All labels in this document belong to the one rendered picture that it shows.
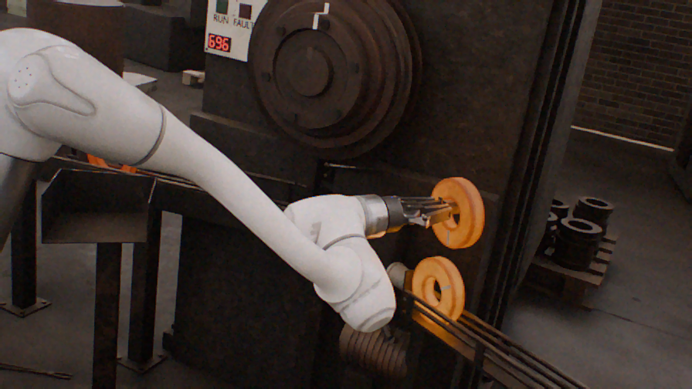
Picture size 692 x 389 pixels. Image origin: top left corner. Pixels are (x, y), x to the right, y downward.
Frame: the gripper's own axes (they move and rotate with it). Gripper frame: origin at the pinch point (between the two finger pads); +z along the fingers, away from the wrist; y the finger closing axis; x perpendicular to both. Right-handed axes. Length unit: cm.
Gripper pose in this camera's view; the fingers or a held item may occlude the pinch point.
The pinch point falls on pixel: (456, 205)
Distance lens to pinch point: 150.4
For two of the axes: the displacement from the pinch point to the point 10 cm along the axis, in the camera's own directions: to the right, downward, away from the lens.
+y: 4.9, 3.6, -7.9
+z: 8.7, -0.9, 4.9
